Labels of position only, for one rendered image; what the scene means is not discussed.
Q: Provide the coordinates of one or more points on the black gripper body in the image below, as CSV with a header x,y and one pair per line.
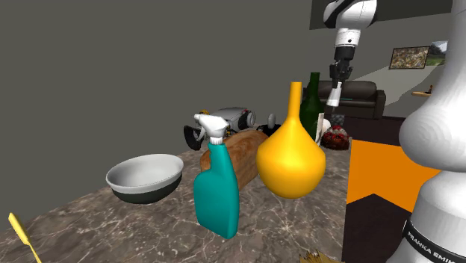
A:
x,y
342,60

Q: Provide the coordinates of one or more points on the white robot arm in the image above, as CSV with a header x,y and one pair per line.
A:
x,y
437,131

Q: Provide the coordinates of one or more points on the white tapered tube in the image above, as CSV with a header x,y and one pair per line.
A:
x,y
334,95

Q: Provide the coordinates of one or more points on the dark sofa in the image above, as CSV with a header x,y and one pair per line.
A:
x,y
364,95

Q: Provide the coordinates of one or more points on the dark green glass bottle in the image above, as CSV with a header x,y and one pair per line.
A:
x,y
311,105

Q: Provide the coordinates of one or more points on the grey speckled block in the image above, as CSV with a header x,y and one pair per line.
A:
x,y
337,119

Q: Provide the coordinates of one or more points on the white upright thing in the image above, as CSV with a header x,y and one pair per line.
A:
x,y
323,127

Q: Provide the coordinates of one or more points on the red and dark round thing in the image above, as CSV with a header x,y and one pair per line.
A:
x,y
335,139

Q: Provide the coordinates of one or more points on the small wooden side table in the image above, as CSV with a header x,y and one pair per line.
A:
x,y
422,93

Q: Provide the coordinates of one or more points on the black base with grey knob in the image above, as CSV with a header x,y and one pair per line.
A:
x,y
270,128

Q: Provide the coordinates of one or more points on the yellow long-necked vase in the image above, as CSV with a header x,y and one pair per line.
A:
x,y
290,160

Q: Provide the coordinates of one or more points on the orange and dark robot stand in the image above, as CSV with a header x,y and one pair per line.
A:
x,y
378,167

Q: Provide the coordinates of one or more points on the brown bread loaf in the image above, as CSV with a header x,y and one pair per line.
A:
x,y
244,149

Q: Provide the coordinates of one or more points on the teal spray bottle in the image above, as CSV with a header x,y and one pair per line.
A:
x,y
216,196

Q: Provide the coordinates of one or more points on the white and dark bowl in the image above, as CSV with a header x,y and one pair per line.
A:
x,y
145,174

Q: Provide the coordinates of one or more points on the yellow spatula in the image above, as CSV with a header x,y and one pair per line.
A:
x,y
20,227

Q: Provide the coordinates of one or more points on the framed wall picture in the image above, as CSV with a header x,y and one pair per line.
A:
x,y
408,57

